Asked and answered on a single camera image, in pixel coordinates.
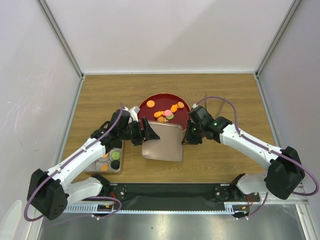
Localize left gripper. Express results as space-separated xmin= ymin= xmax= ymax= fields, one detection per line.
xmin=118 ymin=117 xmax=159 ymax=146

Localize pink green stacked cookies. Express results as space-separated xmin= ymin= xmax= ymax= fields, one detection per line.
xmin=164 ymin=109 xmax=174 ymax=120

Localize black cookie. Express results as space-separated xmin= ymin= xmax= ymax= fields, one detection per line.
xmin=110 ymin=160 xmax=121 ymax=170

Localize pink metal tin lid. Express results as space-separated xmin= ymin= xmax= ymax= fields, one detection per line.
xmin=141 ymin=121 xmax=184 ymax=162

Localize orange round cookie top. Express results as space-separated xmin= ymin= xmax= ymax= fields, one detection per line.
xmin=146 ymin=100 xmax=156 ymax=108

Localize red round tray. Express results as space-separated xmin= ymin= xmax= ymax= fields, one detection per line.
xmin=137 ymin=93 xmax=190 ymax=131

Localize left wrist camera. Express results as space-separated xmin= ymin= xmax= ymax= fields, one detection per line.
xmin=124 ymin=106 xmax=141 ymax=123

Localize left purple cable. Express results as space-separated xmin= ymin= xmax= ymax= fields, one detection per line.
xmin=23 ymin=102 xmax=126 ymax=223

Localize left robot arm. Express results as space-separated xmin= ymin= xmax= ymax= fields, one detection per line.
xmin=23 ymin=107 xmax=160 ymax=222

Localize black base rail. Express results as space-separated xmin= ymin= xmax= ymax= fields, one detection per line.
xmin=110 ymin=183 xmax=260 ymax=212

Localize metal tongs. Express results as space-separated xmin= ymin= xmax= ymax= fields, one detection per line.
xmin=204 ymin=96 xmax=225 ymax=116

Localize green sandwich cookie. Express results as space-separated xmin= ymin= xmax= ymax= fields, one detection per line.
xmin=110 ymin=151 xmax=121 ymax=161

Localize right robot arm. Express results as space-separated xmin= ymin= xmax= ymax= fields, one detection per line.
xmin=181 ymin=104 xmax=305 ymax=201

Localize orange star cookie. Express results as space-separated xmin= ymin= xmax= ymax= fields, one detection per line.
xmin=154 ymin=111 xmax=164 ymax=118

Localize orange flower cookie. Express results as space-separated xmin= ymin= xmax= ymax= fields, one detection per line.
xmin=170 ymin=104 xmax=178 ymax=113

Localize orange scalloped cookie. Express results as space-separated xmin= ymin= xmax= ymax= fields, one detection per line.
xmin=176 ymin=101 xmax=185 ymax=109

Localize metal cookie tin box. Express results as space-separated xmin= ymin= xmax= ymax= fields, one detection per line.
xmin=84 ymin=141 xmax=125 ymax=175

